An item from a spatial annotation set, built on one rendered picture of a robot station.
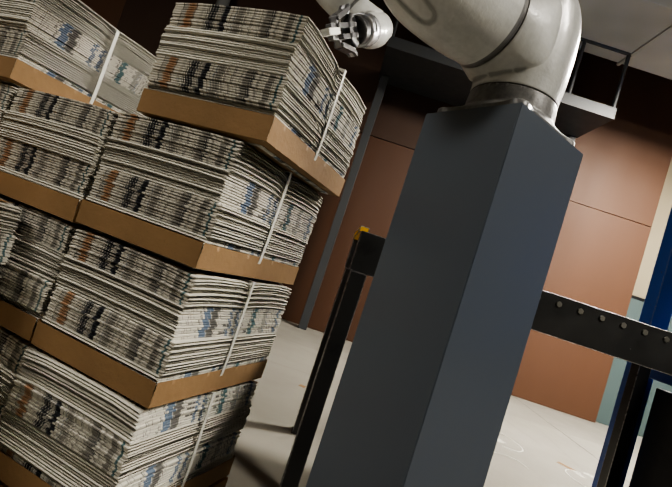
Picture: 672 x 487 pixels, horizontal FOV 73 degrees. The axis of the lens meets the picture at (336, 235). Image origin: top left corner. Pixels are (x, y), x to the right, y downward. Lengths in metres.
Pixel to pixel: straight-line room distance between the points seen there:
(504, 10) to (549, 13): 0.10
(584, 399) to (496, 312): 4.53
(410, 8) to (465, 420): 0.64
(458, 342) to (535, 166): 0.30
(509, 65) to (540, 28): 0.07
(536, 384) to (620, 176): 2.23
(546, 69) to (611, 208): 4.47
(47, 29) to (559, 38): 1.03
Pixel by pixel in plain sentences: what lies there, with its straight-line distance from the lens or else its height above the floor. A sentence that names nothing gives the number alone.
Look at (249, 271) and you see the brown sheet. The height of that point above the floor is 0.62.
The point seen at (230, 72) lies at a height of 0.94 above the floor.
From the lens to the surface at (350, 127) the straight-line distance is 1.06.
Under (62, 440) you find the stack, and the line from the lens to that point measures 0.95.
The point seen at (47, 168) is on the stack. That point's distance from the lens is 1.06.
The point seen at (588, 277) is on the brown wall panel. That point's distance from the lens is 5.14.
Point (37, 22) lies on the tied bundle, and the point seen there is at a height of 0.97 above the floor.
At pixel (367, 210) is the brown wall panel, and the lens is 4.52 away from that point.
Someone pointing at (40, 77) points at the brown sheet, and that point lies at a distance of 1.23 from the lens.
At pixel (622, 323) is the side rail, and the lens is 1.57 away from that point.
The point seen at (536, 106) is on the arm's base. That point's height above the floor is 1.03.
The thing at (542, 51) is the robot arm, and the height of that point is 1.11.
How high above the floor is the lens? 0.69
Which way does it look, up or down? 3 degrees up
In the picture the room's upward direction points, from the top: 18 degrees clockwise
